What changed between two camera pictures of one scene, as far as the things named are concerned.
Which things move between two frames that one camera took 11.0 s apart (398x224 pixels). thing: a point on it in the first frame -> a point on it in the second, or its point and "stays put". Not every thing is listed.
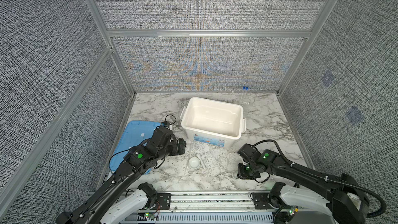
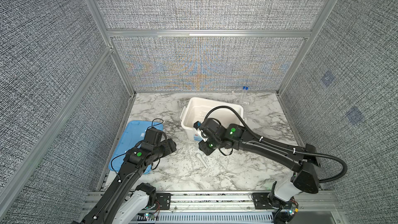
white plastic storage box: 212,123 stays put
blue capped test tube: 243,94 stays put
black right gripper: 241,176 -> 203,149
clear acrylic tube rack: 245,97 stays put
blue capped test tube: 246,89 stays put
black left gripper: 182,145 -> 169,147
